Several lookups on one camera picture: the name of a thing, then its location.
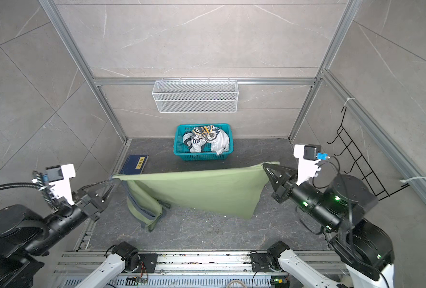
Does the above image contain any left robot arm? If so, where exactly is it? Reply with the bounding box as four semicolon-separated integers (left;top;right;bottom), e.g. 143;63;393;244
0;179;121;288

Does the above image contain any black wire hook rack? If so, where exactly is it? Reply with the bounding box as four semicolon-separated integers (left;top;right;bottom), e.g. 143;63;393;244
327;107;410;201

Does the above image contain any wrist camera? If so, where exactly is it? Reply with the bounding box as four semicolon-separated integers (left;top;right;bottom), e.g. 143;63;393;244
46;164;76;205
293;144;330;186

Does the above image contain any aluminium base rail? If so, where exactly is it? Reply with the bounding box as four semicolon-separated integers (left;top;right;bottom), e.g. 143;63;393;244
53;251;347;276

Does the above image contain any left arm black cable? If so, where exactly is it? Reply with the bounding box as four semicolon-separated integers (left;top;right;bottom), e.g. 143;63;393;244
0;170;57;211

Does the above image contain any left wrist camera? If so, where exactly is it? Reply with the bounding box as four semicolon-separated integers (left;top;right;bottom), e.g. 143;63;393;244
46;164;76;205

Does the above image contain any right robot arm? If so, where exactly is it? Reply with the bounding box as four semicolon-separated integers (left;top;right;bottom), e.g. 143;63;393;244
263;163;395;288

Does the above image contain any white patterned tank top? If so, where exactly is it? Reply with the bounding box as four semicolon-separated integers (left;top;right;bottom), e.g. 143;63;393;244
183;125;230;156

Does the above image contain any white wire mesh shelf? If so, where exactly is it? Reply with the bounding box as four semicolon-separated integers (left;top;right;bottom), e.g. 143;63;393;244
152;80;239;114

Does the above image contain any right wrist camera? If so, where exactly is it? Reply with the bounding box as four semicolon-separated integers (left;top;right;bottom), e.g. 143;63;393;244
293;144;330;186

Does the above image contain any teal plastic basket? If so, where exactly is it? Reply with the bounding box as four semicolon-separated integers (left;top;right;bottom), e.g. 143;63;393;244
173;124;233;161

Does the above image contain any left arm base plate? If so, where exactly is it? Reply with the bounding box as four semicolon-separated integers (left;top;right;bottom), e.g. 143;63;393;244
124;253;158;274

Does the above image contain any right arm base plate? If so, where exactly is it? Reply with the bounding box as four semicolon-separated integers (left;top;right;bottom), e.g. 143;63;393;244
249;251;281;272

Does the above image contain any blue book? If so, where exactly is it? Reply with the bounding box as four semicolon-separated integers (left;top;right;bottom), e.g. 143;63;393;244
120;155;149;175

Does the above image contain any green tank top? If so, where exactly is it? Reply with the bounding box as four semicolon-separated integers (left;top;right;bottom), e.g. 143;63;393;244
113;164;269;232

